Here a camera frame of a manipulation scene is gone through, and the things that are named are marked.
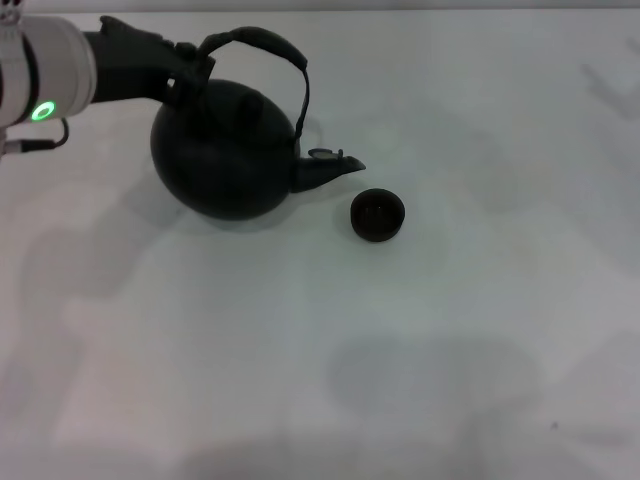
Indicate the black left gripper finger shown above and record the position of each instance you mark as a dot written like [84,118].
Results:
[192,62]
[180,90]

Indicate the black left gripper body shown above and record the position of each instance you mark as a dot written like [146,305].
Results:
[125,65]

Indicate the small dark round teacup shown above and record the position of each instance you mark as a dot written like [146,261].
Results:
[377,217]

